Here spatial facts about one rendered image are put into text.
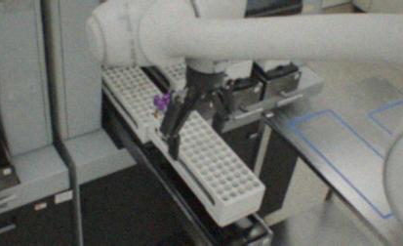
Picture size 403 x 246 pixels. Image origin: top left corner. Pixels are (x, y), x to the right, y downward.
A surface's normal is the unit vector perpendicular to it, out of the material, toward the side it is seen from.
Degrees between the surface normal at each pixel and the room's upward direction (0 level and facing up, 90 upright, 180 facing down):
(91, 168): 90
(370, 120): 0
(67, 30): 90
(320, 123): 0
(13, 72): 90
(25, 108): 90
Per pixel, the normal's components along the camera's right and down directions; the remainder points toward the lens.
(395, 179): -0.75, 0.26
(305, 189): 0.11, -0.76
